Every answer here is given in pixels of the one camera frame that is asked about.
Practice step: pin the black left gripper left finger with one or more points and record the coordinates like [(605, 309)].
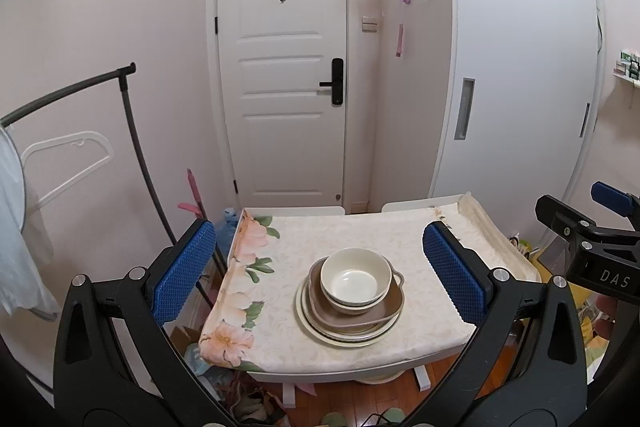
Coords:
[(114, 364)]

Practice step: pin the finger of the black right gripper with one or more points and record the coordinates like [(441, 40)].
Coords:
[(624, 204), (566, 222)]

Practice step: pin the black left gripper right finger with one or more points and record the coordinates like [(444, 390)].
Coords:
[(547, 382)]

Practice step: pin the white deep bowl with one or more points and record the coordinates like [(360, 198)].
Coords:
[(355, 310)]

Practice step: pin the brown square basin bowl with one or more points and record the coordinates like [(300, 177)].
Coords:
[(320, 308)]

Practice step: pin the person's right hand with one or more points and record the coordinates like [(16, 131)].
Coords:
[(605, 323)]

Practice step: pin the white wardrobe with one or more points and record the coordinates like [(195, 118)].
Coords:
[(523, 77)]

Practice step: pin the hanging grey garment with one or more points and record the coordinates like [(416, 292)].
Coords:
[(25, 245)]

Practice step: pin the blue water bottle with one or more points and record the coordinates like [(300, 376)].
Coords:
[(226, 229)]

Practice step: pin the cream duck pattern plate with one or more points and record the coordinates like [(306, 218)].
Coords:
[(350, 337)]

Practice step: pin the cream duck pattern bowl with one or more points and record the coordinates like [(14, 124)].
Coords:
[(356, 276)]

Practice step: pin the floral cream tablecloth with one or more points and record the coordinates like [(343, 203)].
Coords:
[(226, 332)]

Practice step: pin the white clothes hanger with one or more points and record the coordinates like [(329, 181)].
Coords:
[(56, 167)]

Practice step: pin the black clothes rack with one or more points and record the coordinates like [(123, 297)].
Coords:
[(129, 216)]

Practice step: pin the white door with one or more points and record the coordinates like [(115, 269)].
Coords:
[(286, 138)]

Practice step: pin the pink broom handle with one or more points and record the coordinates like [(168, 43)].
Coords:
[(196, 207)]

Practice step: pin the black door lock handle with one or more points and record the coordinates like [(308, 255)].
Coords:
[(336, 84)]

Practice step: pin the beige light switch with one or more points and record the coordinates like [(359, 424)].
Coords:
[(369, 24)]

